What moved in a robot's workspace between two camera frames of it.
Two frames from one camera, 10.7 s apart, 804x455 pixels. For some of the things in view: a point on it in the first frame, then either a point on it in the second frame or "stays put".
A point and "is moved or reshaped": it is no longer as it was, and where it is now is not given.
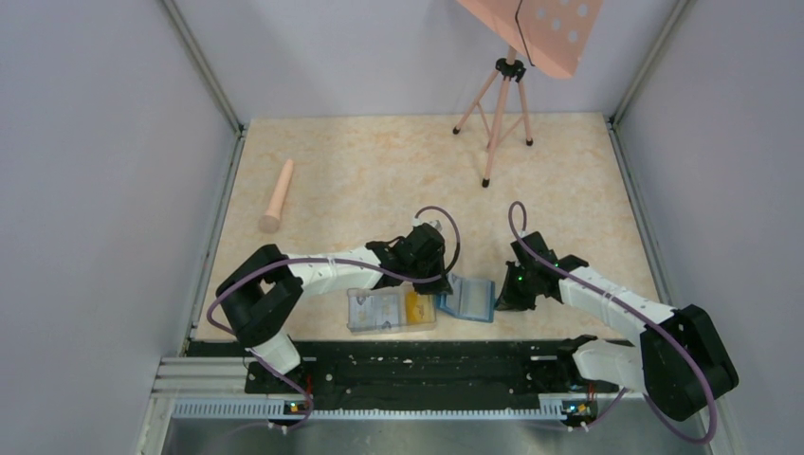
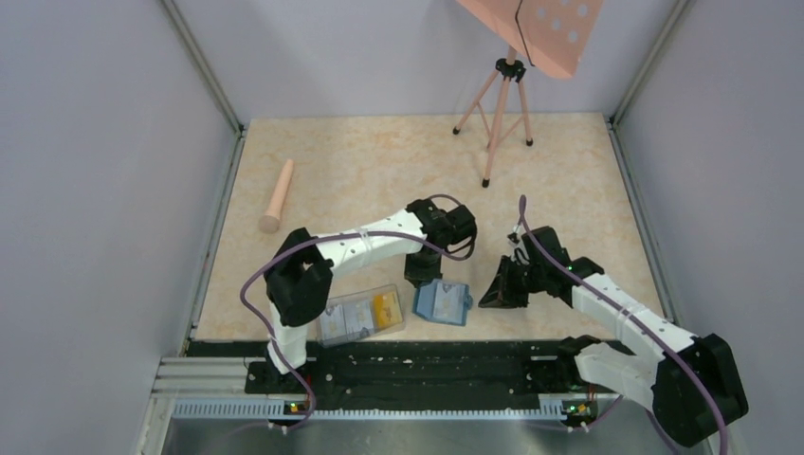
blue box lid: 471,299 is moved or reshaped
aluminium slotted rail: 270,409 stays put
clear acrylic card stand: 374,311 is moved or reshaped
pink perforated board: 551,35 stays put
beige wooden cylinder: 270,221 stays put
